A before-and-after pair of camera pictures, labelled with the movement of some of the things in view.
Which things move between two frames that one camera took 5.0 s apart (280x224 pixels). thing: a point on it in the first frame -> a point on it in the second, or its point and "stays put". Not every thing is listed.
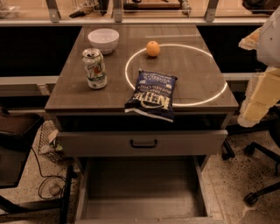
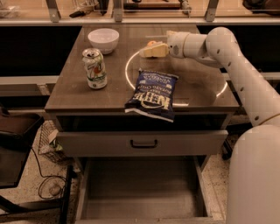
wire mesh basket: x=49 y=146 stays put
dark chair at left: x=17 y=131 stays put
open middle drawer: x=144 y=190 stays put
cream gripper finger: x=251 y=41 -> x=171 y=33
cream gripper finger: x=262 y=93 -> x=155 y=51
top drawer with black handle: x=143 y=143 stays put
